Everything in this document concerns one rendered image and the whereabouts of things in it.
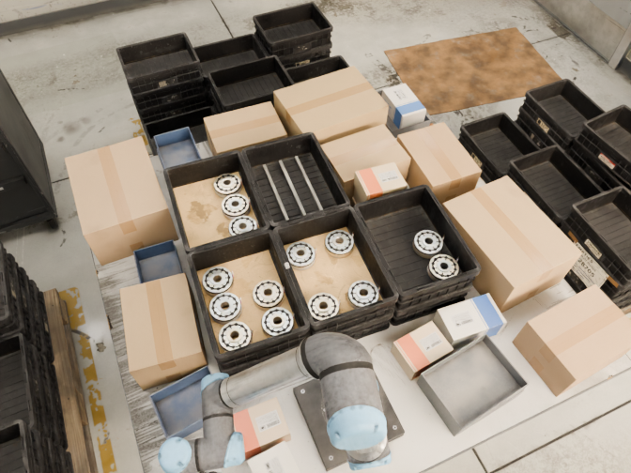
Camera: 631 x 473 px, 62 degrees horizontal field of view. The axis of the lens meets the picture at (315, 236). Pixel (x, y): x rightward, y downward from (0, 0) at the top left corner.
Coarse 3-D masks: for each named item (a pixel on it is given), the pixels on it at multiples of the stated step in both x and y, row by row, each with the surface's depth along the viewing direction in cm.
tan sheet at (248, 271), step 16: (256, 256) 187; (240, 272) 183; (256, 272) 183; (272, 272) 183; (240, 288) 180; (208, 304) 176; (288, 304) 176; (240, 320) 173; (256, 320) 173; (256, 336) 169
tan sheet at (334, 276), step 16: (304, 240) 191; (320, 240) 191; (320, 256) 187; (352, 256) 187; (304, 272) 183; (320, 272) 184; (336, 272) 184; (352, 272) 184; (368, 272) 184; (304, 288) 180; (320, 288) 180; (336, 288) 180
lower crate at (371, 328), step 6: (384, 318) 175; (390, 318) 177; (366, 324) 174; (372, 324) 175; (378, 324) 180; (384, 324) 182; (348, 330) 173; (354, 330) 174; (360, 330) 179; (366, 330) 181; (372, 330) 182; (378, 330) 184; (354, 336) 180; (360, 336) 182
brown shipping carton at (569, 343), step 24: (552, 312) 172; (576, 312) 172; (600, 312) 173; (528, 336) 173; (552, 336) 167; (576, 336) 167; (600, 336) 168; (624, 336) 168; (528, 360) 179; (552, 360) 166; (576, 360) 163; (600, 360) 163; (552, 384) 171; (576, 384) 171
